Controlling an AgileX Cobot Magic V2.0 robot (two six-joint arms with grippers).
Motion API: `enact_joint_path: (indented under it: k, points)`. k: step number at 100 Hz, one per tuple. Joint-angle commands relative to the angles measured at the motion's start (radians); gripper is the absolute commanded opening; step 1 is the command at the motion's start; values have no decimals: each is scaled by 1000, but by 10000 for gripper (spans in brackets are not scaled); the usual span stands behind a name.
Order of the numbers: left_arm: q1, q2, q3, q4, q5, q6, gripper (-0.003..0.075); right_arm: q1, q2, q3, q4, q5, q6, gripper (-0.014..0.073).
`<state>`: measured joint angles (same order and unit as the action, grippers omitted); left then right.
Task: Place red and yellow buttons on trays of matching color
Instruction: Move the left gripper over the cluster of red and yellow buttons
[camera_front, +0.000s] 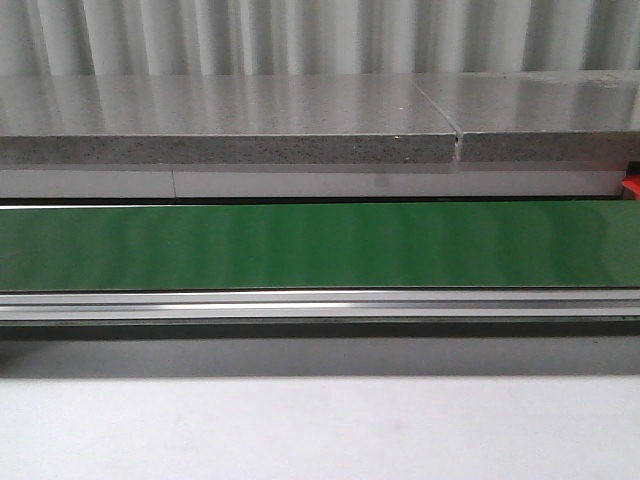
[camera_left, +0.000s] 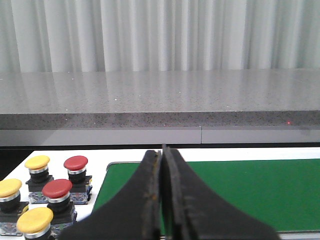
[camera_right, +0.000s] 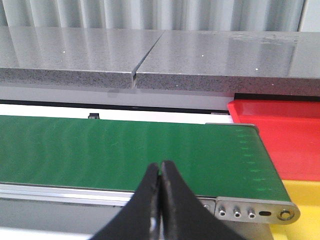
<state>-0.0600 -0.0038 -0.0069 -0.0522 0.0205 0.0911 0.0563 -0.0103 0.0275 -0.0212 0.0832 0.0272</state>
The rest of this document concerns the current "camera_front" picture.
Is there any green conveyor belt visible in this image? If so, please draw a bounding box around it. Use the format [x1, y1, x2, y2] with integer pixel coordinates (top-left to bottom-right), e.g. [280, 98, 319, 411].
[1, 200, 639, 292]

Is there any grey stone slab right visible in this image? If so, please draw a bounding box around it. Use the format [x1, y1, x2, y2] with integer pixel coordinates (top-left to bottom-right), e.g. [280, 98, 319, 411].
[413, 71, 639, 169]

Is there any grey stone slab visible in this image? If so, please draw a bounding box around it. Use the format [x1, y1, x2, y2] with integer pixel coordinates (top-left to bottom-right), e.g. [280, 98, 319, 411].
[413, 71, 639, 169]
[1, 75, 456, 168]

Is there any grey stone slab left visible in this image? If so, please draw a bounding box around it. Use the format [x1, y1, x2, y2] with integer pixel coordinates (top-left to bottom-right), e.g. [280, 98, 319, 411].
[1, 75, 456, 168]

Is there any red plastic tray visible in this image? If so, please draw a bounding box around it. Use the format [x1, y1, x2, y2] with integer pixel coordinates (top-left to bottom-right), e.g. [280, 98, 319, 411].
[621, 174, 640, 201]

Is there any white pleated curtain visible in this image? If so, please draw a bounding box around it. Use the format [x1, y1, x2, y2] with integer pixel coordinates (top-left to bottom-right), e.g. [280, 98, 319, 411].
[1, 1, 639, 76]

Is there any aluminium conveyor side rail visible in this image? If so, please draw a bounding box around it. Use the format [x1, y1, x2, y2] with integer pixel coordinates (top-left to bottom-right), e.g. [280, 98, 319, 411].
[1, 288, 639, 327]

